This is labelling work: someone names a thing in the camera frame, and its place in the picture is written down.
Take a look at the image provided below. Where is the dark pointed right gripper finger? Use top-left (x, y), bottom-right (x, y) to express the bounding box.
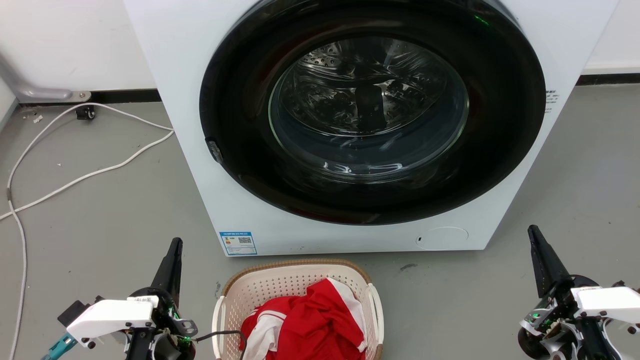
top-left (528, 224), bottom-right (572, 300)
top-left (579, 319), bottom-right (619, 360)

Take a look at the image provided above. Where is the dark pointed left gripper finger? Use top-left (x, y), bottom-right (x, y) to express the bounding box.
top-left (125, 328), bottom-right (153, 360)
top-left (149, 237), bottom-right (184, 307)

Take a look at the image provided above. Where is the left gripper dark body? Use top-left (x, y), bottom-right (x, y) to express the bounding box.
top-left (129, 287), bottom-right (199, 360)

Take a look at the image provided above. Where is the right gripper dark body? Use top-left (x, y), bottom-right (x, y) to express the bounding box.
top-left (517, 274), bottom-right (602, 360)

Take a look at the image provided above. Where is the beige perforated laundry basket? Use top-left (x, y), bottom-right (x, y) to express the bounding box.
top-left (211, 258), bottom-right (385, 360)

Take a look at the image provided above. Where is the blue energy label sticker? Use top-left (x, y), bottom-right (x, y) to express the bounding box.
top-left (219, 231), bottom-right (258, 257)

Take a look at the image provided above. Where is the teal plastic piece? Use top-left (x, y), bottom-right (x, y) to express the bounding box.
top-left (41, 334), bottom-right (77, 360)

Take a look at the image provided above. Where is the red and white garment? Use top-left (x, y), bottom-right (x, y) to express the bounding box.
top-left (240, 277), bottom-right (368, 360)

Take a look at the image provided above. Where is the black round washer door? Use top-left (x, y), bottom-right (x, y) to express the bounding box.
top-left (199, 0), bottom-right (547, 226)

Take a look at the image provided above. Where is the white front-load washing machine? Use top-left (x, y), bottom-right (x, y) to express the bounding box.
top-left (123, 0), bottom-right (621, 257)

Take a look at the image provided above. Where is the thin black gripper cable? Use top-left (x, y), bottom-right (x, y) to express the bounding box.
top-left (194, 330), bottom-right (248, 360)

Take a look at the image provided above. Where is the short white floor cable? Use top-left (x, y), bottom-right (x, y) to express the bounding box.
top-left (0, 130), bottom-right (175, 221)

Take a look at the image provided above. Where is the long white looping floor cable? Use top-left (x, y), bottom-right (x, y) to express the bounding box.
top-left (6, 102), bottom-right (175, 360)

